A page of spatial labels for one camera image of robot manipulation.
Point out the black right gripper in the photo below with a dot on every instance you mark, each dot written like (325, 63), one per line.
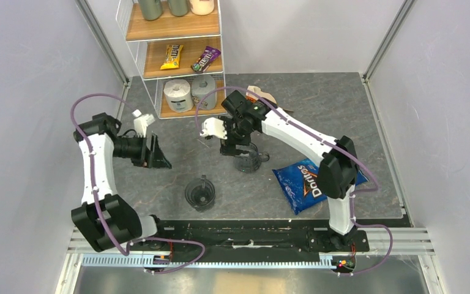
(229, 120)

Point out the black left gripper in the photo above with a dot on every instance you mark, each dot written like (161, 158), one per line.
(154, 158)

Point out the black coffee dripper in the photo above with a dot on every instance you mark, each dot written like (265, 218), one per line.
(200, 194)

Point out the orange coffee filter package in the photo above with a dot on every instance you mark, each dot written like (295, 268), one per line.
(254, 91)

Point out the white wire wooden shelf rack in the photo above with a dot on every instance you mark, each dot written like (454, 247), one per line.
(147, 41)

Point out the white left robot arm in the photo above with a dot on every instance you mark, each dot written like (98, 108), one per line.
(104, 218)

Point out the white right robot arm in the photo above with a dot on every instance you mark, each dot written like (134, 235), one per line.
(335, 158)

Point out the blue Doritos chip bag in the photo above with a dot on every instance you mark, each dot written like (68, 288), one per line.
(298, 183)

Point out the purple M&M's candy bag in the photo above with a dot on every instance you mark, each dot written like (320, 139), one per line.
(209, 55)

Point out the yellow M&M's candy bag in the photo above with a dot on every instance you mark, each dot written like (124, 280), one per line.
(172, 57)

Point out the cream pump lotion bottle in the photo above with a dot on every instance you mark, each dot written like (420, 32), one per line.
(202, 7)

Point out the green bottle middle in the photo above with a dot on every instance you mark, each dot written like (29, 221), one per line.
(178, 8)

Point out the green bottle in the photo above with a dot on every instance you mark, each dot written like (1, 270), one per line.
(178, 8)
(150, 9)

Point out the green bottle left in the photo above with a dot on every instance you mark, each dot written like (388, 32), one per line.
(150, 9)

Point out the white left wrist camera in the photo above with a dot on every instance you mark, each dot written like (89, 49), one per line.
(141, 122)

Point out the aluminium rail frame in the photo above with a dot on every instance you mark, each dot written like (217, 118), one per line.
(414, 241)

